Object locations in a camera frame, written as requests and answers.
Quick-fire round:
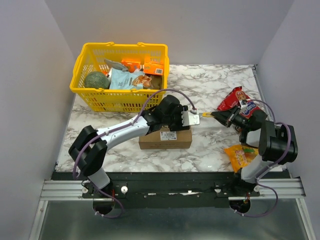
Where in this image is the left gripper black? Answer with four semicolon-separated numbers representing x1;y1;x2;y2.
162;105;190;133

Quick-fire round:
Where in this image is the yellow utility knife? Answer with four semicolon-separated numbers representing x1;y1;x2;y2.
199;112;215;118

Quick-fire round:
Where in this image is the brown cardboard express box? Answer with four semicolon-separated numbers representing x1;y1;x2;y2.
138;127;193;150

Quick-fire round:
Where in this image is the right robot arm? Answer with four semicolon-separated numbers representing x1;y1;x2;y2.
215;106;298;196

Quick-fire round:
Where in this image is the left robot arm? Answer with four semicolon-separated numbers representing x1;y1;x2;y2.
68;95;213;198

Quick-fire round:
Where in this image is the orange box right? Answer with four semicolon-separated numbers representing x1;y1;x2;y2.
142;56;165;76

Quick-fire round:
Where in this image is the orange box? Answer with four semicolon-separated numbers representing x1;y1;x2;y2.
121;58;141;73
142;56;165;76

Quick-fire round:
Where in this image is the orange box left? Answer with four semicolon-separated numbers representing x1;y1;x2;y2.
121;58;141;73

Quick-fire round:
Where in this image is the red candy bag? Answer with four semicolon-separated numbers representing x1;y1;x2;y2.
217;86;267;122

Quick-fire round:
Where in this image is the yellow orange snack bag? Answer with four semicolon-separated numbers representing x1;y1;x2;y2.
224;144;259;173

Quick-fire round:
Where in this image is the light blue chips bag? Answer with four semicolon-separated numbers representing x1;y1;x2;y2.
109;69;152;90

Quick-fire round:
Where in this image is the yellow plastic shopping basket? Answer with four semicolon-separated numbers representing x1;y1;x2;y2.
69;42;170;112

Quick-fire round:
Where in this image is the grey foil packet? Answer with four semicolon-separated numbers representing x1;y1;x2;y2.
104;59;129;72

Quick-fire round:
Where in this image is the green melon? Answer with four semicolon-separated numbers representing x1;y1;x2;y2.
84;71;110;89

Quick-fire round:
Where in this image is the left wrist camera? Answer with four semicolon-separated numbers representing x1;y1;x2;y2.
181;111;200;127

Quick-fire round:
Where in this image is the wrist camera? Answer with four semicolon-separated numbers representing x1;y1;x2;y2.
239;99;248;111
181;111;200;127

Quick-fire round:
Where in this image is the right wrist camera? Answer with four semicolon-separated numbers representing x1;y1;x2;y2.
239;99;248;111

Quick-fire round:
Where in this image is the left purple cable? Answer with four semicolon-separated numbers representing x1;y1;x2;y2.
72;88;198;219

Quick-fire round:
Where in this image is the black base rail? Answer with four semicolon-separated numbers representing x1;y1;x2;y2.
41;171;302;213

